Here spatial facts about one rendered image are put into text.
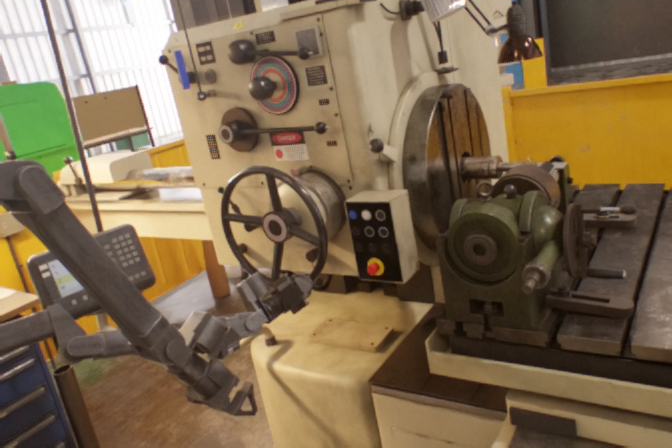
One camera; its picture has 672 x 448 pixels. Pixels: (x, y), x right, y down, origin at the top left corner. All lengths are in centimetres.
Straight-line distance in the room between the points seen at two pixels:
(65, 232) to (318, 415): 156
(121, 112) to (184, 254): 582
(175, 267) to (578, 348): 369
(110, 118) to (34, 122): 471
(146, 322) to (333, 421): 136
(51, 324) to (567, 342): 114
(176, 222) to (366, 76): 143
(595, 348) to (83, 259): 111
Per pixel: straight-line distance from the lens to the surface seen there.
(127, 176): 303
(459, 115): 191
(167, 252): 468
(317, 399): 229
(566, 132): 395
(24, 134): 550
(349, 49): 161
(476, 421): 196
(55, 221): 95
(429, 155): 171
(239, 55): 176
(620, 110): 387
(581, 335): 149
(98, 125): 1006
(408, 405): 205
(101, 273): 100
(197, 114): 202
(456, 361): 159
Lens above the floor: 176
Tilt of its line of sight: 15 degrees down
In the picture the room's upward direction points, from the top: 11 degrees counter-clockwise
